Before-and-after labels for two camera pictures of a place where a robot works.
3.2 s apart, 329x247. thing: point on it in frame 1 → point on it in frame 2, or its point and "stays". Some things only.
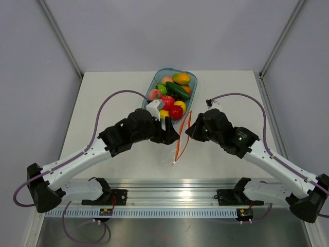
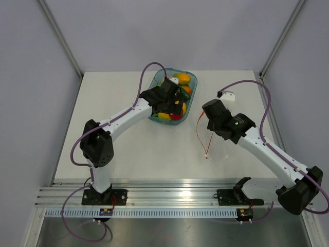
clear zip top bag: (183, 137) → (212, 145)
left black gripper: (167, 137) → (175, 109)
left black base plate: (109, 197) stays
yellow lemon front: (163, 113) stays
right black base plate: (230, 197) stays
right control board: (244, 214) stays
